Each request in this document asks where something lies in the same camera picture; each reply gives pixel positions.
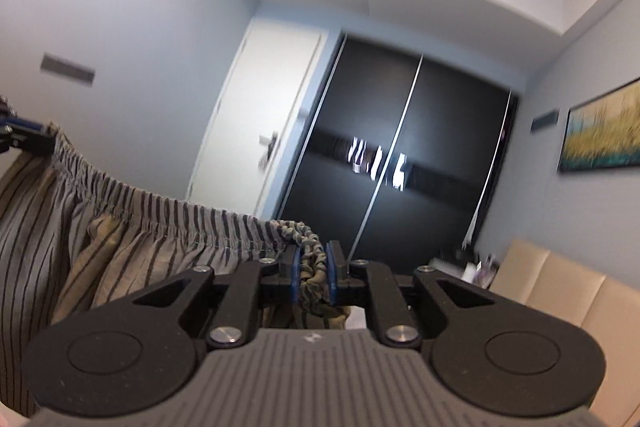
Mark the white nightstand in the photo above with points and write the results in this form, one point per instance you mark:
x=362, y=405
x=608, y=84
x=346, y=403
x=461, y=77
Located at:
x=460, y=268

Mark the white door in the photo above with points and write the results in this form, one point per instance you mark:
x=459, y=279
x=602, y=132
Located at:
x=260, y=107

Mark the long grey wall vent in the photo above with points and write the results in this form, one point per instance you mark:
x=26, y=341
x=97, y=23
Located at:
x=67, y=68

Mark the small grey wall vent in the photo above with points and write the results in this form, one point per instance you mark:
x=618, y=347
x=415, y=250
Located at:
x=545, y=121

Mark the black sliding wardrobe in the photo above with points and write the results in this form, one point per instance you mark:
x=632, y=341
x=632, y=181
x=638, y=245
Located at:
x=430, y=117

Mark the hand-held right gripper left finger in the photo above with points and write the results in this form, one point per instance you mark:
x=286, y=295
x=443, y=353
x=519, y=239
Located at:
x=296, y=277

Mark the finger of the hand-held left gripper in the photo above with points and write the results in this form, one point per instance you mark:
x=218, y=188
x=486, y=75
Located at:
x=30, y=138

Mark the tan striped pants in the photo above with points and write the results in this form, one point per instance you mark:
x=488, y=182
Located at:
x=125, y=227

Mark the framed landscape painting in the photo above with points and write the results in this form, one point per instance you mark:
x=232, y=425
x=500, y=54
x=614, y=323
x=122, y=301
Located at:
x=602, y=132

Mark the beige padded headboard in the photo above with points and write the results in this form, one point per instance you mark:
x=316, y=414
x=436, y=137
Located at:
x=565, y=292

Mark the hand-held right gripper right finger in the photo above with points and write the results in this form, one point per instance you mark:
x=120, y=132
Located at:
x=330, y=274

